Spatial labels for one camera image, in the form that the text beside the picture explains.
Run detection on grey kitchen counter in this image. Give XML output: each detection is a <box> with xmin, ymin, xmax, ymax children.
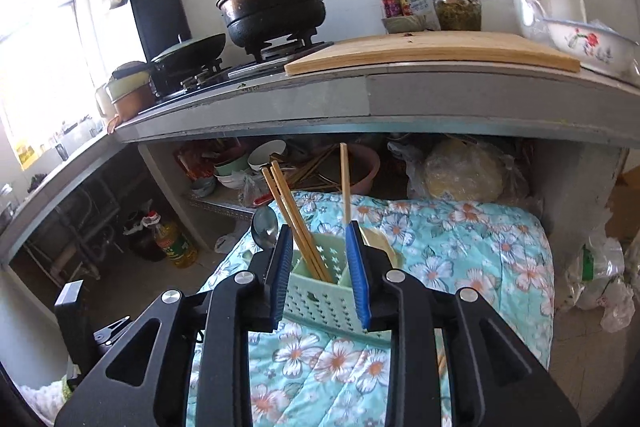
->
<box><xmin>0</xmin><ymin>34</ymin><xmax>640</xmax><ymax>264</ymax></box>

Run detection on clear plastic bag with dough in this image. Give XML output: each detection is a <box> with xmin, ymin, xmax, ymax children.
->
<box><xmin>400</xmin><ymin>137</ymin><xmax>516</xmax><ymax>202</ymax></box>

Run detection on wooden chopstick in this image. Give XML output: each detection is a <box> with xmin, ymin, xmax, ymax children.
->
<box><xmin>270</xmin><ymin>160</ymin><xmax>333</xmax><ymax>284</ymax></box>
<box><xmin>261</xmin><ymin>166</ymin><xmax>322</xmax><ymax>282</ymax></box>
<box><xmin>339</xmin><ymin>143</ymin><xmax>351</xmax><ymax>226</ymax></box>

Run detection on metal spoon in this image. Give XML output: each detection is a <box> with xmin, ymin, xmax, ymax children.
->
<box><xmin>251</xmin><ymin>206</ymin><xmax>279</xmax><ymax>253</ymax></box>

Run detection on white plastic spoon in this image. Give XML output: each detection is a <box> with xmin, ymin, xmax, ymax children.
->
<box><xmin>361</xmin><ymin>227</ymin><xmax>400</xmax><ymax>269</ymax></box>

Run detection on green plastic utensil basket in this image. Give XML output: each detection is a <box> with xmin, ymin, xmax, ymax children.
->
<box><xmin>279</xmin><ymin>234</ymin><xmax>401</xmax><ymax>350</ymax></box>

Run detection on black frying pan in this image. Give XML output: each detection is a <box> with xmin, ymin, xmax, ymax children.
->
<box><xmin>112</xmin><ymin>33</ymin><xmax>227</xmax><ymax>80</ymax></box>

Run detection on brown clay pot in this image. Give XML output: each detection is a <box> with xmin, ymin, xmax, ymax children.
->
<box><xmin>95</xmin><ymin>69</ymin><xmax>157</xmax><ymax>121</ymax></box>

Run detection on pile of stored chopsticks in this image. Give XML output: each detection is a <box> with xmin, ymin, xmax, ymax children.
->
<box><xmin>284</xmin><ymin>147</ymin><xmax>342</xmax><ymax>192</ymax></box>

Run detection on pink plastic basin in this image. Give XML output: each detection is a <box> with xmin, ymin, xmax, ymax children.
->
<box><xmin>320</xmin><ymin>144</ymin><xmax>381</xmax><ymax>196</ymax></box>

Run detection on white floral basin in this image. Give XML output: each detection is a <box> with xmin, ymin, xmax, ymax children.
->
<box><xmin>540</xmin><ymin>18</ymin><xmax>637</xmax><ymax>80</ymax></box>

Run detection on white plastic bags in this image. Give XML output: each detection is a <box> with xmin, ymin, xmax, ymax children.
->
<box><xmin>565</xmin><ymin>227</ymin><xmax>640</xmax><ymax>334</ymax></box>

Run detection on yellow cooking oil bottle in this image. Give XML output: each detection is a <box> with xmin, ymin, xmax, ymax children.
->
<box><xmin>152</xmin><ymin>219</ymin><xmax>197</xmax><ymax>269</ymax></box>

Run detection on black cooking pot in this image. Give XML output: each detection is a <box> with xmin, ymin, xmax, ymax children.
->
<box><xmin>217</xmin><ymin>0</ymin><xmax>332</xmax><ymax>48</ymax></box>

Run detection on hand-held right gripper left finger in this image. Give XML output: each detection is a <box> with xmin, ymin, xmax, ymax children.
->
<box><xmin>54</xmin><ymin>223</ymin><xmax>294</xmax><ymax>427</ymax></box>

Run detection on glass jar of pickles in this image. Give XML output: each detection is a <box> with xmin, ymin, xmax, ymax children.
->
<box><xmin>432</xmin><ymin>0</ymin><xmax>483</xmax><ymax>32</ymax></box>

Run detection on cardboard box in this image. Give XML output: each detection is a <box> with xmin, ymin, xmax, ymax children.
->
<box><xmin>606</xmin><ymin>177</ymin><xmax>640</xmax><ymax>244</ymax></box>

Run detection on white bowl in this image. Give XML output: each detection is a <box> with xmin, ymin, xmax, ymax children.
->
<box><xmin>247</xmin><ymin>140</ymin><xmax>289</xmax><ymax>171</ymax></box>

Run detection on wooden cutting board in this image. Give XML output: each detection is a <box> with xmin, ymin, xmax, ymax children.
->
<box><xmin>284</xmin><ymin>32</ymin><xmax>582</xmax><ymax>76</ymax></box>

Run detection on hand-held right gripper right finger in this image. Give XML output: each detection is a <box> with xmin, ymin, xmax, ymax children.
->
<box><xmin>345</xmin><ymin>221</ymin><xmax>582</xmax><ymax>427</ymax></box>

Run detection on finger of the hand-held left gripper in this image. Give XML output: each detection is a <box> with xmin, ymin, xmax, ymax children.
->
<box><xmin>92</xmin><ymin>316</ymin><xmax>132</xmax><ymax>345</ymax></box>

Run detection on black box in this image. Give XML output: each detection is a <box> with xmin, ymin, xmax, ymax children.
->
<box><xmin>127</xmin><ymin>0</ymin><xmax>193</xmax><ymax>62</ymax></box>

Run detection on gas stove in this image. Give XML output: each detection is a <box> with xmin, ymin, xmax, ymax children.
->
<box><xmin>150</xmin><ymin>39</ymin><xmax>334</xmax><ymax>104</ymax></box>

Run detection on green bowl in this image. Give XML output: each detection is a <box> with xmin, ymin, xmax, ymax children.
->
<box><xmin>215</xmin><ymin>154</ymin><xmax>251</xmax><ymax>178</ymax></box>

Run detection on cream fluffy rug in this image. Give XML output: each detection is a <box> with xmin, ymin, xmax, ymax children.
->
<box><xmin>20</xmin><ymin>379</ymin><xmax>68</xmax><ymax>425</ymax></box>

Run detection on dark plastic bottle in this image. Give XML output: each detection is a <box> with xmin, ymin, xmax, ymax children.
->
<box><xmin>124</xmin><ymin>209</ymin><xmax>166</xmax><ymax>263</ymax></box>

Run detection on floral turquoise blanket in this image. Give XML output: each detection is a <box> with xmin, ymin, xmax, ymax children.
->
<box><xmin>185</xmin><ymin>189</ymin><xmax>556</xmax><ymax>427</ymax></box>

